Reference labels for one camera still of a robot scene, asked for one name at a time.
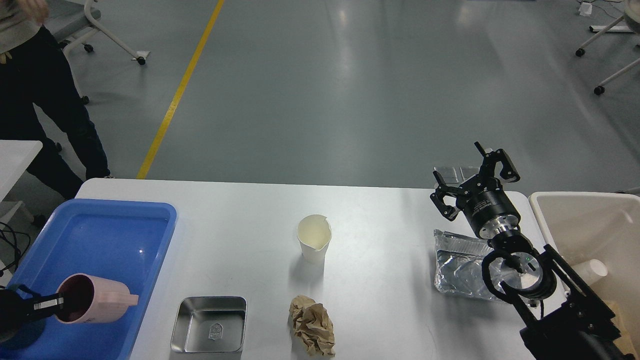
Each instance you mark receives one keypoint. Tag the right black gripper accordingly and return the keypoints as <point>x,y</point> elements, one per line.
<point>481,198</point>

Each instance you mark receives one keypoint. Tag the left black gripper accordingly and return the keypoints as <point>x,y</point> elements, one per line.
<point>14,309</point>

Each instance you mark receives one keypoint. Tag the pink HOME mug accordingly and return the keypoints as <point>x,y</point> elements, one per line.
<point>88,299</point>

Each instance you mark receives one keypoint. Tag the aluminium foil container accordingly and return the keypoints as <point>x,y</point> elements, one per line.
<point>458,266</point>

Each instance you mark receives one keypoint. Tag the steel rectangular tray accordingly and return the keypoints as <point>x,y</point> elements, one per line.
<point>210,325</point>

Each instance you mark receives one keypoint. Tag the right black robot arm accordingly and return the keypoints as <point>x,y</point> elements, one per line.
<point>563,317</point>

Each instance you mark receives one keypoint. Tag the metal floor plate right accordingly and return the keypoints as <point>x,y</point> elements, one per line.
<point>468,172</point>

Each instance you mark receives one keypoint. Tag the metal floor plate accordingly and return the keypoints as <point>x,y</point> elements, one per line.
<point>449,174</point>
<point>468,172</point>

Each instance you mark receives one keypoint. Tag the metal floor plate left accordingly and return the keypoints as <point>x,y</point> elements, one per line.
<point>449,174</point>

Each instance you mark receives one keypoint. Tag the blue plastic tray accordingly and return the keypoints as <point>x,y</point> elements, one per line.
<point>124,241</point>

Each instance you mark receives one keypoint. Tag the beige plastic bin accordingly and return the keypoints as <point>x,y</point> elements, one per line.
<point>605,226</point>

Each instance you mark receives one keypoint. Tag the white cup in bin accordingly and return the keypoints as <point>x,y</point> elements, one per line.
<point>591,271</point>

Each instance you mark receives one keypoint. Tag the white side table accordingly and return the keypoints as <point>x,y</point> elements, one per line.
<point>15,158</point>

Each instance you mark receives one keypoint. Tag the white paper cup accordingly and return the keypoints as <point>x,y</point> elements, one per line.
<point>314,235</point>

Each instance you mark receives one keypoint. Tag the person in dark trousers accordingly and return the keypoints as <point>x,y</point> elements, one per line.
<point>34,72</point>

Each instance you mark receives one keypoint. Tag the brown paper in bin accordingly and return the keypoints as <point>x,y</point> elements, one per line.
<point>629,340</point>

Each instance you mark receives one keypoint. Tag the crumpled brown paper ball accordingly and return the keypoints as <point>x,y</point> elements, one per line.
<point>311,323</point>

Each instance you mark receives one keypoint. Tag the grey office chair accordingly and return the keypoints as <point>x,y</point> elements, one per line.
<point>72,24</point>

